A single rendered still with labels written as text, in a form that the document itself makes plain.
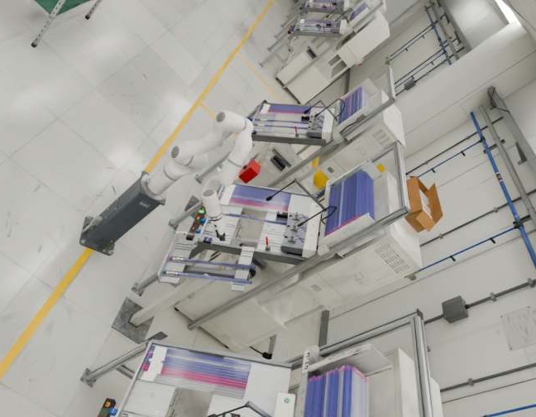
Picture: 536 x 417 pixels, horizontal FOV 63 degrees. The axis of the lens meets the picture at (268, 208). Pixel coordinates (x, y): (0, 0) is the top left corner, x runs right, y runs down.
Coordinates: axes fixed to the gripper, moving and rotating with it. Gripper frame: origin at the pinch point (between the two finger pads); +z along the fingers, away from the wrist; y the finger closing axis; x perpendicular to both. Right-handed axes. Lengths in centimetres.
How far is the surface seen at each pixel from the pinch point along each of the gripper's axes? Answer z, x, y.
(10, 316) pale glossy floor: 10, 116, -50
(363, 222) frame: 3, -80, 11
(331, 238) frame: 14, -61, 11
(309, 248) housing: 26, -46, 16
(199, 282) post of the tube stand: 23.2, 16.5, -14.0
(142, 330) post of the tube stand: 72, 72, -14
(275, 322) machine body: 94, -14, 11
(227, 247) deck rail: 22.0, 5.7, 14.0
